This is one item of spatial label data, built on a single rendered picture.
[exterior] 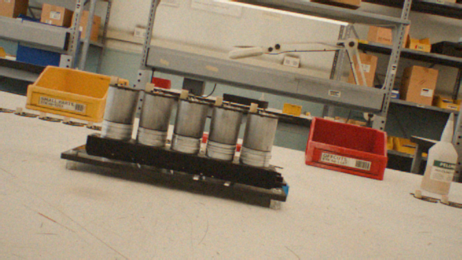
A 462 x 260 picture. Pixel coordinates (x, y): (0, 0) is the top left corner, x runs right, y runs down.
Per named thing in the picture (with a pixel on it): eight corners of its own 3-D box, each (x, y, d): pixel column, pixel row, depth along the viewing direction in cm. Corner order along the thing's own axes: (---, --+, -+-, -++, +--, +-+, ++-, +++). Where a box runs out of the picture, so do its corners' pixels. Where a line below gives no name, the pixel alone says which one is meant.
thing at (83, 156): (275, 190, 40) (278, 177, 40) (284, 212, 33) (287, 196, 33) (89, 154, 40) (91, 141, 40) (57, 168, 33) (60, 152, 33)
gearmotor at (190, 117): (196, 167, 37) (208, 102, 37) (165, 161, 37) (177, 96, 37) (199, 162, 40) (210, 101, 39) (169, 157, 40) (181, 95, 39)
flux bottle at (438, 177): (440, 195, 58) (459, 113, 57) (414, 187, 60) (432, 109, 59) (453, 195, 60) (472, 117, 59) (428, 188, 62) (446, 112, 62)
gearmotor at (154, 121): (161, 160, 37) (172, 95, 37) (130, 154, 37) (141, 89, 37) (165, 155, 40) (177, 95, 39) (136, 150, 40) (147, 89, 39)
